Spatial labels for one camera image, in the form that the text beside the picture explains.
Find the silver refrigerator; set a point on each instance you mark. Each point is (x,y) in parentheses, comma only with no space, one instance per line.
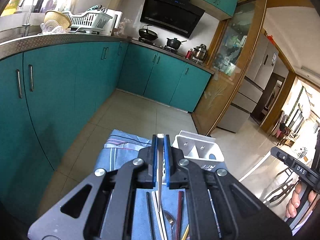
(254,83)

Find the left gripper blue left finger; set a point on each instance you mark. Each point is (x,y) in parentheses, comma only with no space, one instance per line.
(152,161)

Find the wooden sliding glass door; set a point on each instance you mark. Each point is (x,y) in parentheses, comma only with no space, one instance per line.
(233,46)

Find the plain steel spoon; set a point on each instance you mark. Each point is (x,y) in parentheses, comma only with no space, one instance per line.
(171,221)

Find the white dish rack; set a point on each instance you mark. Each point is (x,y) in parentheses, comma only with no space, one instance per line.
(92,20)

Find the steel pressure cooker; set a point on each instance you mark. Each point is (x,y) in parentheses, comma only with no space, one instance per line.
(200,52)

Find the right hand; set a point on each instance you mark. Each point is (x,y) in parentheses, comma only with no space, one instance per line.
(294,202)

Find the black cooking pot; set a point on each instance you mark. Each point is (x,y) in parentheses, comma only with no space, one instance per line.
(174,43)

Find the black wok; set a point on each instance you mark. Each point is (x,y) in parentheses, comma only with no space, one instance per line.
(147,34)

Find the black range hood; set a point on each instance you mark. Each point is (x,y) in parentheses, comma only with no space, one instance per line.
(178,16)

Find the white perforated utensil basket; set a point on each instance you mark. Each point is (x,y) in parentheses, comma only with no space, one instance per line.
(200,149)

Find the teal lower cabinets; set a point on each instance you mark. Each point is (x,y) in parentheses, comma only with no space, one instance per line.
(60,103)

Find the white kettle appliance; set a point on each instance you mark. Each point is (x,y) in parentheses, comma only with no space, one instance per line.
(113,22)

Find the gold handled steel spoon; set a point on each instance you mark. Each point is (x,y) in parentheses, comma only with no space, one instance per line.
(186,233)

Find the yellow bowl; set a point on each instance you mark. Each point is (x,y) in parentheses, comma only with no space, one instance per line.
(60,18)

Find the white chopstick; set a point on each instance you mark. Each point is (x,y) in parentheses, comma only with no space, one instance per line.
(159,216)
(160,152)

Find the red canister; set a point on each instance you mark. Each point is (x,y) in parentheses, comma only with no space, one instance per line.
(189,54)

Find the blue striped cloth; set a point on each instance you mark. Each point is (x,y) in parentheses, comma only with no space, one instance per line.
(120,148)

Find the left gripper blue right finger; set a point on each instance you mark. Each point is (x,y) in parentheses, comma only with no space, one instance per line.
(169,163)

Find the black chopstick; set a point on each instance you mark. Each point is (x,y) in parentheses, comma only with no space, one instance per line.
(148,201)

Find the dark red chopstick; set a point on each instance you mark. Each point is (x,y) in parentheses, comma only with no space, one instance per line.
(179,214)

